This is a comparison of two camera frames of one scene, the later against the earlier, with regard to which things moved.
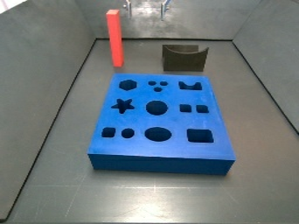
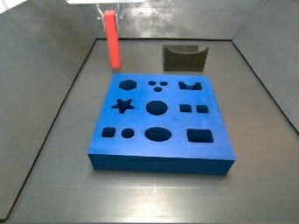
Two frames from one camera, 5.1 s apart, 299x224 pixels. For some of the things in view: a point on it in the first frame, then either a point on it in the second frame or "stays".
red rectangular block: (116, 36) stays
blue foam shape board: (162, 126) stays
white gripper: (163, 9) -> (120, 4)
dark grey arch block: (183, 58) stays
